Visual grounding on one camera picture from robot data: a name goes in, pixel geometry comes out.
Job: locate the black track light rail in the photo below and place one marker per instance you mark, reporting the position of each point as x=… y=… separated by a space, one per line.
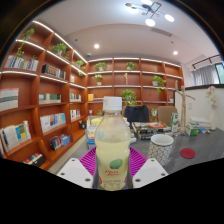
x=208 y=60

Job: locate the round recessed ceiling light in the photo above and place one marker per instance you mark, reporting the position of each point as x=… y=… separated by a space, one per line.
x=175 y=52
x=96 y=46

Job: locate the ceiling air vent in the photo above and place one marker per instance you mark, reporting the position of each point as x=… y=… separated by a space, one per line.
x=161 y=32

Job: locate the green and white carton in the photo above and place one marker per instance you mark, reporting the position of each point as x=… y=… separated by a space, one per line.
x=174 y=123

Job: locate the white vase with flowers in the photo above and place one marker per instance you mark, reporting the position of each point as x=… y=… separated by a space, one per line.
x=213 y=116

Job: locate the green and white box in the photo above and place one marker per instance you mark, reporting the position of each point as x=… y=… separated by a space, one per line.
x=192 y=129

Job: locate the wooden artist mannequin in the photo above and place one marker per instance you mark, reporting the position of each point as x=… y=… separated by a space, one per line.
x=182 y=106

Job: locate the flat round red coaster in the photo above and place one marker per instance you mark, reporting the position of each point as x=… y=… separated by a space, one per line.
x=187 y=153

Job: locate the window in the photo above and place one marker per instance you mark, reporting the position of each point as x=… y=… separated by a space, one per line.
x=220 y=72

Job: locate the clear bottle with yellow drink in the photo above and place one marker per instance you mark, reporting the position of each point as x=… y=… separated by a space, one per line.
x=112 y=143

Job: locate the white cup with triangle pattern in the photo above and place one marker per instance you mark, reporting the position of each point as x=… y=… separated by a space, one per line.
x=160 y=150

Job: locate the black branched ceiling lamp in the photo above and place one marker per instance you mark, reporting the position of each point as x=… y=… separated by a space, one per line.
x=150 y=11

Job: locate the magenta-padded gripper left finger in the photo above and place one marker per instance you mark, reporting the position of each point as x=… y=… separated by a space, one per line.
x=74 y=170

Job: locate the grey curtain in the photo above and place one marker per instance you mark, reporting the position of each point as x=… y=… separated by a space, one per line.
x=205 y=75

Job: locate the dark stack of books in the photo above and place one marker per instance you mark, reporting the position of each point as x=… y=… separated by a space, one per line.
x=146 y=129

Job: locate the orange wooden shelf unit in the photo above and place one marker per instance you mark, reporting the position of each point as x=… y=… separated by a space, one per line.
x=50 y=100

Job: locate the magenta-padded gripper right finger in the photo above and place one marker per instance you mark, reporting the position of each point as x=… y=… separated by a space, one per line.
x=151 y=170

